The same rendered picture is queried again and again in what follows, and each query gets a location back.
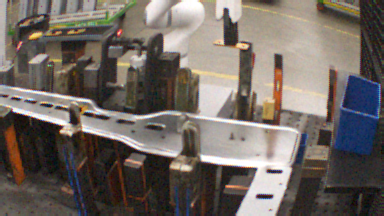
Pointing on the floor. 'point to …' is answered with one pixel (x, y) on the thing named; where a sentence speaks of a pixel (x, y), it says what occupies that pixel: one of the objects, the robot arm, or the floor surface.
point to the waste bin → (29, 36)
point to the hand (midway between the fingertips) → (231, 36)
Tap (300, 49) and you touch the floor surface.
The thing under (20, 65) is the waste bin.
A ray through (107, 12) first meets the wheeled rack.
